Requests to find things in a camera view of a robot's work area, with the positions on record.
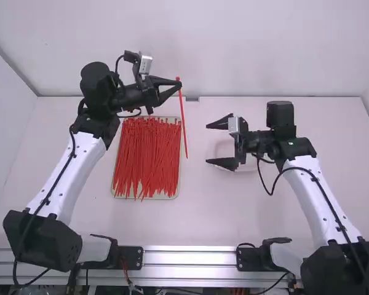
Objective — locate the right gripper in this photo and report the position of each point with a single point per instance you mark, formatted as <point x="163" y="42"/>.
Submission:
<point x="258" y="143"/>

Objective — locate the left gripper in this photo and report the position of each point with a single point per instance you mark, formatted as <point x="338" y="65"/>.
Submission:
<point x="138" y="95"/>

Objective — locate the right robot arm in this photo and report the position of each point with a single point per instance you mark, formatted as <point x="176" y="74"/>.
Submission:
<point x="310" y="190"/>

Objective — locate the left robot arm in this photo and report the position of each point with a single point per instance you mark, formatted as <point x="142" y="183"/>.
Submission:
<point x="64" y="172"/>

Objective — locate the pale tray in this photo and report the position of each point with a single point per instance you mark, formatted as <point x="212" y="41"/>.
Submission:
<point x="177" y="193"/>

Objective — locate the silver rails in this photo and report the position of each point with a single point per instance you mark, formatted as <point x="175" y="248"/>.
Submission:
<point x="187" y="258"/>

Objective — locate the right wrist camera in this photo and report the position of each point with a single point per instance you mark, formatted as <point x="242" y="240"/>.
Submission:
<point x="233" y="126"/>

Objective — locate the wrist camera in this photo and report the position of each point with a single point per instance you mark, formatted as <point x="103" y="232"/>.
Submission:
<point x="233" y="126"/>
<point x="146" y="64"/>

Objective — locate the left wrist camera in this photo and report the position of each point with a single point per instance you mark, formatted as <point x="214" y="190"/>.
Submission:
<point x="146" y="64"/>

